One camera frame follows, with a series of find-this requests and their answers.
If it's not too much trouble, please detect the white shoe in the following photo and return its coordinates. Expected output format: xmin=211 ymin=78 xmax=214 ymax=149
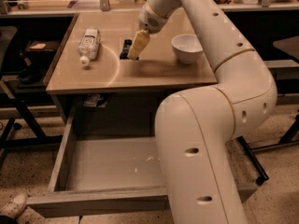
xmin=0 ymin=193 xmax=28 ymax=219

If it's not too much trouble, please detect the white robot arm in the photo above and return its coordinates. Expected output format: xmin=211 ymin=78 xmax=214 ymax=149
xmin=128 ymin=0 xmax=278 ymax=224

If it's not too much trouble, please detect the clear plastic water bottle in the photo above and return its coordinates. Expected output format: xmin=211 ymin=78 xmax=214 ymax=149
xmin=78 ymin=28 xmax=101 ymax=66

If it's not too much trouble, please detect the white ceramic bowl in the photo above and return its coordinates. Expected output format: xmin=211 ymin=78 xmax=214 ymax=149
xmin=171 ymin=34 xmax=203 ymax=64

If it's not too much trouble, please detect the black bar on floor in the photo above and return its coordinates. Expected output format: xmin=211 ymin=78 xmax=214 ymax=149
xmin=237 ymin=136 xmax=269 ymax=186

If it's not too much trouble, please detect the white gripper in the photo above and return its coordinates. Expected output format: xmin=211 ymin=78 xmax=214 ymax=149
xmin=127 ymin=3 xmax=168 ymax=60

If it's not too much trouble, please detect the dark blue snack bar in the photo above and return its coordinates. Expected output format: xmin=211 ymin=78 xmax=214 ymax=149
xmin=120 ymin=39 xmax=139 ymax=60

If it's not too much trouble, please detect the black chair frame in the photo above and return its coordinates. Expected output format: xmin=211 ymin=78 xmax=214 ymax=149
xmin=0 ymin=26 xmax=62 ymax=161

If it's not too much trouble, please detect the open grey top drawer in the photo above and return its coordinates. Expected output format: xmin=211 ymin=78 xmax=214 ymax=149
xmin=29 ymin=110 xmax=254 ymax=217

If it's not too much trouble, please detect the grey drawer cabinet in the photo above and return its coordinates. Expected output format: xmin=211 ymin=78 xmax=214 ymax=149
xmin=42 ymin=8 xmax=219 ymax=124

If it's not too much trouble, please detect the white label under tabletop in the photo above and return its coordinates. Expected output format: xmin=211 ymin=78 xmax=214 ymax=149
xmin=84 ymin=94 xmax=100 ymax=107

